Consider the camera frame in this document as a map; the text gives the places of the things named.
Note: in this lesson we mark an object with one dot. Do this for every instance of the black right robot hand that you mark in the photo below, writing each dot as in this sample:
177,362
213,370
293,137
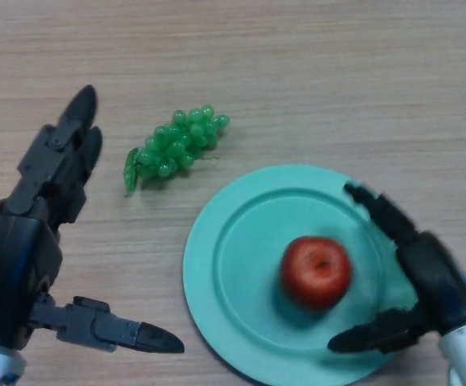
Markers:
438,281

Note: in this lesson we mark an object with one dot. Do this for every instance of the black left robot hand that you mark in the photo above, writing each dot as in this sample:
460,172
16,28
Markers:
16,261

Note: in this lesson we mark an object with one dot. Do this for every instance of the red apple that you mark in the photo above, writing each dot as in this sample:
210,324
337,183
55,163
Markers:
315,273

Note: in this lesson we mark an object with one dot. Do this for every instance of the green round plate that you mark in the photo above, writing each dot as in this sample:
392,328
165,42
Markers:
241,249

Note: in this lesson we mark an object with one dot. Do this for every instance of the green grape bunch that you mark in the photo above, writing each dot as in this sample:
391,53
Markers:
174,149

